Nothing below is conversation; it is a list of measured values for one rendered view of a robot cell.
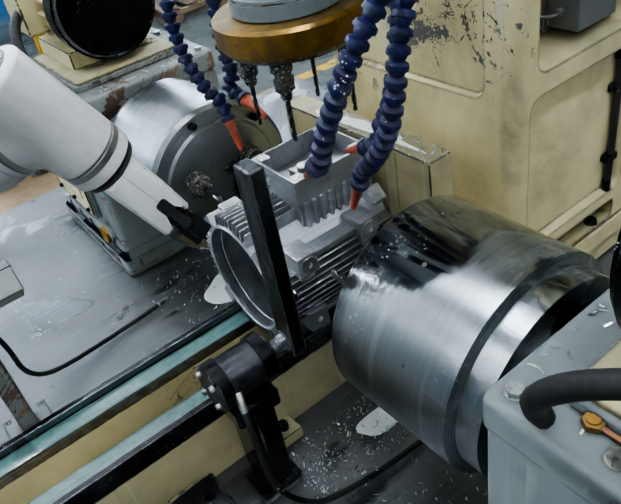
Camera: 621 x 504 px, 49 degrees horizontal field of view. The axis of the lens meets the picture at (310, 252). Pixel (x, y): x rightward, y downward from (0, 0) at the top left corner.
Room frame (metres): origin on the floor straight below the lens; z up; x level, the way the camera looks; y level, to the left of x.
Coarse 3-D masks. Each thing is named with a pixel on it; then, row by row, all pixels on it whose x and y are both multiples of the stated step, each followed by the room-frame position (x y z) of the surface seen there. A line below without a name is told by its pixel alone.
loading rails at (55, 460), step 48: (192, 336) 0.73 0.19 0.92; (240, 336) 0.73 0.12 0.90; (144, 384) 0.66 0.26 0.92; (192, 384) 0.69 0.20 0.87; (288, 384) 0.65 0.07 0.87; (336, 384) 0.69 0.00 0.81; (48, 432) 0.61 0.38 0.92; (96, 432) 0.61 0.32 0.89; (144, 432) 0.58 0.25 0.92; (192, 432) 0.57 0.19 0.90; (288, 432) 0.61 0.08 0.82; (0, 480) 0.55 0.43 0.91; (48, 480) 0.57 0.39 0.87; (96, 480) 0.51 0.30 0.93; (144, 480) 0.54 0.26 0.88; (192, 480) 0.56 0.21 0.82
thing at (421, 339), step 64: (384, 256) 0.53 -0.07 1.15; (448, 256) 0.50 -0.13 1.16; (512, 256) 0.47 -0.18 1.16; (576, 256) 0.48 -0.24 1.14; (384, 320) 0.48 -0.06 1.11; (448, 320) 0.44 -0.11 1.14; (512, 320) 0.42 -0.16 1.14; (384, 384) 0.45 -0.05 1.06; (448, 384) 0.40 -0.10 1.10; (448, 448) 0.39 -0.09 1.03
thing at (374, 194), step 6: (372, 186) 0.76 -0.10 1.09; (378, 186) 0.76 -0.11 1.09; (366, 192) 0.75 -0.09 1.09; (372, 192) 0.75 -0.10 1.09; (378, 192) 0.75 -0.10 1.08; (366, 198) 0.75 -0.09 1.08; (372, 198) 0.75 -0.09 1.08; (378, 198) 0.75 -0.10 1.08; (384, 198) 0.75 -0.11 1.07; (372, 204) 0.75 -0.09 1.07; (216, 210) 0.78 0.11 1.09; (210, 216) 0.77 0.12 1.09; (210, 222) 0.76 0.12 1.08; (252, 258) 0.67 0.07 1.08; (258, 264) 0.66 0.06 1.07; (228, 288) 0.77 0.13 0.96; (228, 294) 0.78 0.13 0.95; (234, 300) 0.77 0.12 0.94; (276, 330) 0.66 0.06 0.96
